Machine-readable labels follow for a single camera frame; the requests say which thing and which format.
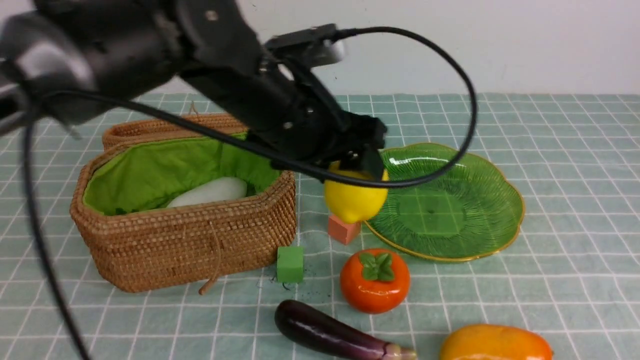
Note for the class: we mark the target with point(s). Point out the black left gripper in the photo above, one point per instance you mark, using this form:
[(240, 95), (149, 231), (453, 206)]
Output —
[(294, 114)]

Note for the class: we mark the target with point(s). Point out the yellow lemon toy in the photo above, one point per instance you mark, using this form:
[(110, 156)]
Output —
[(353, 204)]

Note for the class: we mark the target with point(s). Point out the orange persimmon toy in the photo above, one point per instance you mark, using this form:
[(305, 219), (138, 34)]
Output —
[(375, 280)]

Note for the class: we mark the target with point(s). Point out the white radish toy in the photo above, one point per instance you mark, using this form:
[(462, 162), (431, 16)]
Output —
[(217, 190)]

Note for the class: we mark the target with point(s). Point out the purple eggplant toy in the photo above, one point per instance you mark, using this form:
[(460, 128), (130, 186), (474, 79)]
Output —
[(315, 330)]

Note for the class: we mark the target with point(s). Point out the orange mango toy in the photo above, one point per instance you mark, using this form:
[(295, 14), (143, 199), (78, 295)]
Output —
[(485, 341)]

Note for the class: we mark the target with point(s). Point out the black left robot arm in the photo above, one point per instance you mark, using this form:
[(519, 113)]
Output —
[(124, 48)]

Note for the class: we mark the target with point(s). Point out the orange-pink foam cube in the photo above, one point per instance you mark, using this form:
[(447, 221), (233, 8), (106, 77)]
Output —
[(342, 232)]

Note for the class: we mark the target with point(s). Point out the green glass leaf plate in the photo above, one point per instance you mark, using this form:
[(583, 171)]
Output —
[(471, 212)]

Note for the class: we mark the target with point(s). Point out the green foam cube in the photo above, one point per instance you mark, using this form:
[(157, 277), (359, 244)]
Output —
[(290, 264)]

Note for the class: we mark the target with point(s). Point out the green checkered tablecloth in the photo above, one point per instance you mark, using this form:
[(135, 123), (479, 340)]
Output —
[(572, 275)]

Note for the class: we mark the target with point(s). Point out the woven wicker basket green lining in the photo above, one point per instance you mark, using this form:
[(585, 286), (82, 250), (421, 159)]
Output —
[(138, 243)]

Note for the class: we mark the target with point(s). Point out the woven wicker basket lid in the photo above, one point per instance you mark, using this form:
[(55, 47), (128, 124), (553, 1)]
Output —
[(158, 130)]

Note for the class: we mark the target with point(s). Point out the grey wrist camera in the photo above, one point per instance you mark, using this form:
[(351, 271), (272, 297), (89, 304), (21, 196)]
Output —
[(314, 46)]

